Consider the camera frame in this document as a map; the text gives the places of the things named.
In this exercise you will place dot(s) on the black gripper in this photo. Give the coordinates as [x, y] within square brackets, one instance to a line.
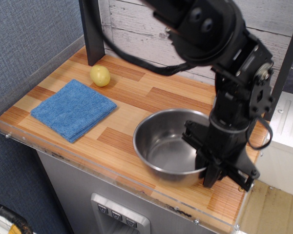
[222, 149]

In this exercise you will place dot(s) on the stainless steel bowl pan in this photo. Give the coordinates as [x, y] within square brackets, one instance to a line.
[158, 142]

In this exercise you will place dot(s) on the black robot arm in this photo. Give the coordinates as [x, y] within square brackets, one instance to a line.
[213, 33]

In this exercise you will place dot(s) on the white side cabinet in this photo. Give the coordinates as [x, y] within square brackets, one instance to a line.
[276, 161]

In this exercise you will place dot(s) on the grey cabinet with buttons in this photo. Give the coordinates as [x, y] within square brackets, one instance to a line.
[95, 206]

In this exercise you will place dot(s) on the yellow potato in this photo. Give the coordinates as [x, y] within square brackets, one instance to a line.
[100, 75]

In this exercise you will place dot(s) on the blue folded cloth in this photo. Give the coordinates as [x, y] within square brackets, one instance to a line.
[73, 110]

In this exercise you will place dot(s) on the yellow tape object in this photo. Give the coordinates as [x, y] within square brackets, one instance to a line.
[15, 230]

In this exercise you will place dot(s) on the black vertical post right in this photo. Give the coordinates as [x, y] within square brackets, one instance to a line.
[281, 79]

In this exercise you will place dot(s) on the black vertical post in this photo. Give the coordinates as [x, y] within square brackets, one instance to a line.
[281, 79]
[94, 43]

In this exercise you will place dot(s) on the black vertical post left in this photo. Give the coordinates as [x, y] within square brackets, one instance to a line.
[94, 43]

